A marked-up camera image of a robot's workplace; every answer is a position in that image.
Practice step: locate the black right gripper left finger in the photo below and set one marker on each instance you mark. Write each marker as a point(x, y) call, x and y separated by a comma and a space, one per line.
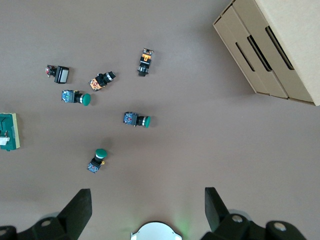
point(72, 215)

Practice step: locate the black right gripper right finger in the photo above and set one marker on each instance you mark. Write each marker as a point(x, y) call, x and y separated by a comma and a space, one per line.
point(220, 215)

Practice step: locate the green load switch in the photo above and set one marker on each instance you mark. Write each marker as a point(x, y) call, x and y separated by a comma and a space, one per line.
point(8, 130)

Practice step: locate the green pushbutton blue contact block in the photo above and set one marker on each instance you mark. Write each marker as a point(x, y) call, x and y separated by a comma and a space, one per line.
point(98, 160)
point(137, 119)
point(76, 97)

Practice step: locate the brown table cover sheet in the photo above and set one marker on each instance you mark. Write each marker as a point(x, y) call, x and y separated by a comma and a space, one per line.
point(200, 140)

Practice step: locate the black square pushbutton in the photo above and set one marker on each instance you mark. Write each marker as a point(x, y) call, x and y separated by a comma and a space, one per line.
point(60, 74)

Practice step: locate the brown cardboard box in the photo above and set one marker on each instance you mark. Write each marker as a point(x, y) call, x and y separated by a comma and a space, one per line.
point(287, 37)

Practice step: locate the black selector switch orange block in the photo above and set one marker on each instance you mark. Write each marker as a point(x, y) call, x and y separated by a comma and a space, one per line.
point(101, 81)
point(145, 62)

